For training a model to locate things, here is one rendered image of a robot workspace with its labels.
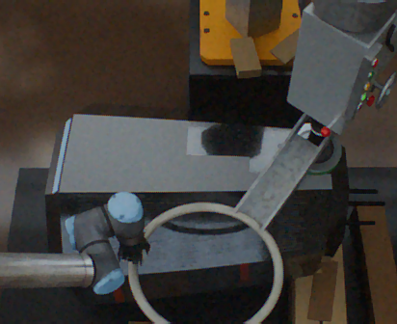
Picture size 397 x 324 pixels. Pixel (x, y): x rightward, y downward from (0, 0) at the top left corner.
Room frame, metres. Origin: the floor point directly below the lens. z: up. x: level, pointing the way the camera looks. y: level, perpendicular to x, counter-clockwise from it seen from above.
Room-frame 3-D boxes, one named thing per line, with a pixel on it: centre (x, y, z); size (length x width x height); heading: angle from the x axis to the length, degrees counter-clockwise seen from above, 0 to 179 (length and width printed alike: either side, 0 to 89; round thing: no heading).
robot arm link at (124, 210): (0.68, 0.20, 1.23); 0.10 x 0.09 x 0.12; 115
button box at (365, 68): (1.00, -0.47, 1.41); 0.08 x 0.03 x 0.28; 141
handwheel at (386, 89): (1.14, -0.60, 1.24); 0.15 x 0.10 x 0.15; 141
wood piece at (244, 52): (1.65, -0.20, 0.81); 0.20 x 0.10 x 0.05; 8
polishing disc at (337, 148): (1.13, -0.43, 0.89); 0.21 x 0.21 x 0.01
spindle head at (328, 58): (1.19, -0.48, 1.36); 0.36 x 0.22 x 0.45; 141
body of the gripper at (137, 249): (0.66, 0.21, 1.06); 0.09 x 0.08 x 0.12; 171
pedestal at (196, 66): (1.90, -0.25, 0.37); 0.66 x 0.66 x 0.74; 0
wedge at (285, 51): (1.73, -0.42, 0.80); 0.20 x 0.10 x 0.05; 130
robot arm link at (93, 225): (0.62, 0.30, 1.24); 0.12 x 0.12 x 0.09; 25
